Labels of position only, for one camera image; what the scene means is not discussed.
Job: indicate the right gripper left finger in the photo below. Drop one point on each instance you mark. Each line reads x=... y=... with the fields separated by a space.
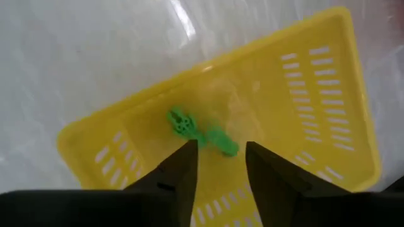
x=186 y=170

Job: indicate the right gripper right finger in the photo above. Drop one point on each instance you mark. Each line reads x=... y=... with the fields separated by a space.
x=271 y=176

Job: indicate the green plastic Halloween decoration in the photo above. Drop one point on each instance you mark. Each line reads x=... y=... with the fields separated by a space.
x=183 y=124

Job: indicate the yellow plastic basket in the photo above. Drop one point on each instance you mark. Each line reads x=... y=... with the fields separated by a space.
x=268 y=110

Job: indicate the glossy white table sheet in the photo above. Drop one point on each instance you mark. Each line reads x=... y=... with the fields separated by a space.
x=63 y=63

